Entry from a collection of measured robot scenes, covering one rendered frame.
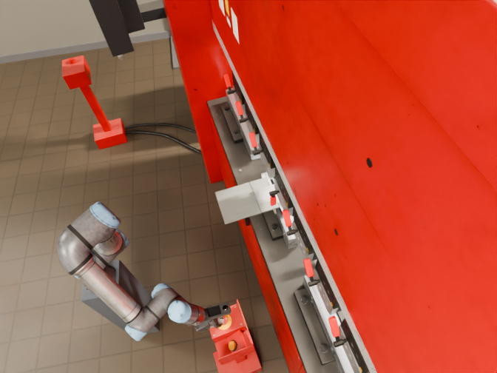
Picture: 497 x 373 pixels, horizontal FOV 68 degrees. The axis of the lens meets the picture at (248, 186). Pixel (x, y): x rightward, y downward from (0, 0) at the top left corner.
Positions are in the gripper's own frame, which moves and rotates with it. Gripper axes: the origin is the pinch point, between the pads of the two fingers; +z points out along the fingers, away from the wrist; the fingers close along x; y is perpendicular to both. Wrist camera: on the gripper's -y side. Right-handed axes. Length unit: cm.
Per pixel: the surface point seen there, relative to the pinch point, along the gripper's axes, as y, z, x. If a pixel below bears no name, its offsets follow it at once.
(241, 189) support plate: -33, -8, -49
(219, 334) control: 4.9, 2.2, 4.4
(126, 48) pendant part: -13, -44, -142
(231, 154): -33, 6, -81
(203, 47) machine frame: -49, -29, -128
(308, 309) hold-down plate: -35.4, 3.9, 11.8
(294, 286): -33.8, 6.5, 0.0
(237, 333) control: -0.6, 8.5, 6.0
